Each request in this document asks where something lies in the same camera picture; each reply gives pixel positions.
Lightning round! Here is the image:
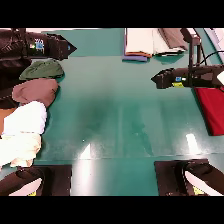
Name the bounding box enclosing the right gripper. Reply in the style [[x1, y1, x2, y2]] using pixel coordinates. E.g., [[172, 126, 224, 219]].
[[159, 67, 177, 90]]

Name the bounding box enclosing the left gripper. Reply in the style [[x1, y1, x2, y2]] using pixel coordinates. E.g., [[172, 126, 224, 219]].
[[43, 33, 70, 62]]

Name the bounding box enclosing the green garment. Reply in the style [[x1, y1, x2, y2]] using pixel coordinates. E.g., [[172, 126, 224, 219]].
[[18, 58, 65, 82]]

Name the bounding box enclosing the white garment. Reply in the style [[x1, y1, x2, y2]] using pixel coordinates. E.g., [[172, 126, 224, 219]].
[[1, 100, 48, 136], [125, 28, 155, 55], [152, 28, 185, 56]]

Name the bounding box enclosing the orange garment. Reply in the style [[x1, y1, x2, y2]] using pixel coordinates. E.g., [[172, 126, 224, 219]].
[[125, 51, 153, 59]]

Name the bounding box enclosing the purple garment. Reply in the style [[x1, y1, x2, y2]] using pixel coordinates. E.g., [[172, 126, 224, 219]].
[[121, 28, 150, 63]]

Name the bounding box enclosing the grey garment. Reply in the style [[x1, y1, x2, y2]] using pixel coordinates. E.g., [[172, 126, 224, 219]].
[[157, 28, 190, 52]]

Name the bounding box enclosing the brown garment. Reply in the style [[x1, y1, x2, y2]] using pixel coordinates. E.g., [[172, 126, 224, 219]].
[[11, 77, 60, 108]]

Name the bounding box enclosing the red garment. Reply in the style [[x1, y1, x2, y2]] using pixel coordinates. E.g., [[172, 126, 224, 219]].
[[193, 86, 224, 137]]

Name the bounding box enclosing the cream garment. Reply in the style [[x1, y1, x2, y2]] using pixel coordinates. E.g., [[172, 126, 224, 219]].
[[0, 132, 43, 169]]

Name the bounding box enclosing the black cable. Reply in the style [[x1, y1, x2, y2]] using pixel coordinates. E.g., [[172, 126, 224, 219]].
[[198, 49, 224, 66]]

